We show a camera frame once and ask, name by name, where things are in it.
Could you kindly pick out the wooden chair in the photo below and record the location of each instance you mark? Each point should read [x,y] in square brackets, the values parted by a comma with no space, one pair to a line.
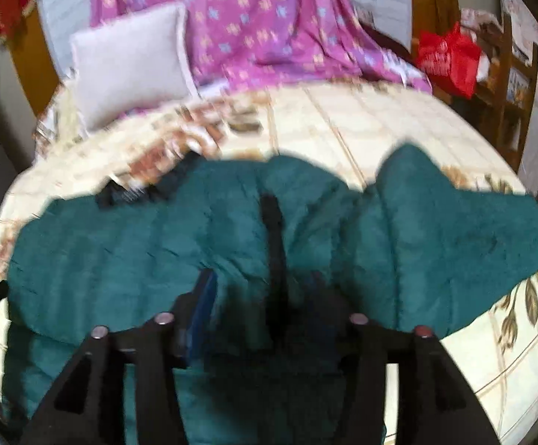
[505,102]

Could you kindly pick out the red shopping bag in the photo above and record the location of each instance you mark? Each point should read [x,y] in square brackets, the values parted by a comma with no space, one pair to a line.
[445,55]

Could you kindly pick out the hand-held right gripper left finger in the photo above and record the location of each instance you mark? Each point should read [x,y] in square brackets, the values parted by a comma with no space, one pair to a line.
[202,315]

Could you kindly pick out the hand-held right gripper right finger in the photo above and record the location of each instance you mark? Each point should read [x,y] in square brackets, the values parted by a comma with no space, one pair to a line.
[331,333]

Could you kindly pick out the wooden pillar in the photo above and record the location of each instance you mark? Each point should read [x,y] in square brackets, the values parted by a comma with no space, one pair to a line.
[431,0]
[33,69]

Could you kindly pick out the purple floral sheet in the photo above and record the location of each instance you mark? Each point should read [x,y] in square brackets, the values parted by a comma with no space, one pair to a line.
[259,18]

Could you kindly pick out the white square pillow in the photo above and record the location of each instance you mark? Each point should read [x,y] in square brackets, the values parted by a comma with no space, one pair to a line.
[130,65]

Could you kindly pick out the green puffer jacket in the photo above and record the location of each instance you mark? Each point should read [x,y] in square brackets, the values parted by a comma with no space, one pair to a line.
[111,250]

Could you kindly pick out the floral checked bed sheet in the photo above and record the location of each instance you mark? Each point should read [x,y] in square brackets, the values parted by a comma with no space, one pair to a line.
[343,120]

